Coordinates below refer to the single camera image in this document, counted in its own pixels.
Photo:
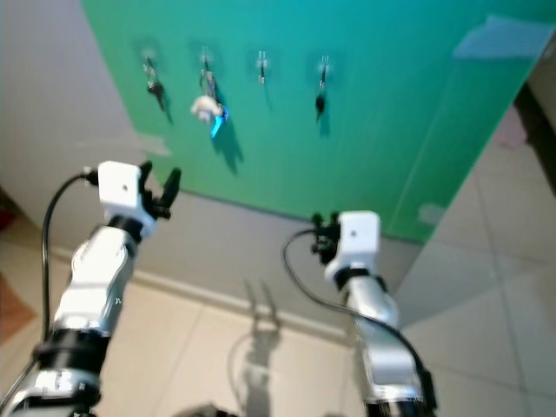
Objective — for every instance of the black key fob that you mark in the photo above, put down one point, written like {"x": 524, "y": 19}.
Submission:
{"x": 321, "y": 101}

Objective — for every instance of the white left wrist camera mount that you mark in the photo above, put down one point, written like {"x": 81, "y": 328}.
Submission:
{"x": 120, "y": 187}

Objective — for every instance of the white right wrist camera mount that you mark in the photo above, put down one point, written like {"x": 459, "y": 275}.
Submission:
{"x": 358, "y": 239}

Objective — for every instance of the clear adhesive metal hook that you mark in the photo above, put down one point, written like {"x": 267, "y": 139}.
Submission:
{"x": 324, "y": 64}
{"x": 261, "y": 64}
{"x": 148, "y": 56}
{"x": 206, "y": 56}

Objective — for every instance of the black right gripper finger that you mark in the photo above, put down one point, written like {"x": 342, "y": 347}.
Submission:
{"x": 316, "y": 221}
{"x": 332, "y": 218}

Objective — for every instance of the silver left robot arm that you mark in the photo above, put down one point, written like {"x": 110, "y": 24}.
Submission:
{"x": 91, "y": 278}

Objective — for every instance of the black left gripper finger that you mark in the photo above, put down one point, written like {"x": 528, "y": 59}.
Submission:
{"x": 145, "y": 168}
{"x": 172, "y": 181}

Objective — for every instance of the keys with white plush charm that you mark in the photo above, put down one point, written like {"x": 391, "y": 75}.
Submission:
{"x": 207, "y": 106}

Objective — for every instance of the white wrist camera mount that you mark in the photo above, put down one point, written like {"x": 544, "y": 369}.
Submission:
{"x": 120, "y": 187}
{"x": 358, "y": 239}

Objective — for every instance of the green wall board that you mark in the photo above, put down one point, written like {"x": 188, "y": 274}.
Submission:
{"x": 382, "y": 130}

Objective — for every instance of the large clear tape patch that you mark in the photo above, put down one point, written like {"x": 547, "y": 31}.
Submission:
{"x": 499, "y": 38}

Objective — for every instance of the small clear tape strip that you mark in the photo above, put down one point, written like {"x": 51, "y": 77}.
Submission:
{"x": 432, "y": 214}

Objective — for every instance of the dark metal key bunch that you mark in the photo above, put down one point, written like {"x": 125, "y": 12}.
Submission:
{"x": 153, "y": 83}

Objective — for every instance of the brown floor mat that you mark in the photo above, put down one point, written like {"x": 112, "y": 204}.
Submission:
{"x": 10, "y": 308}

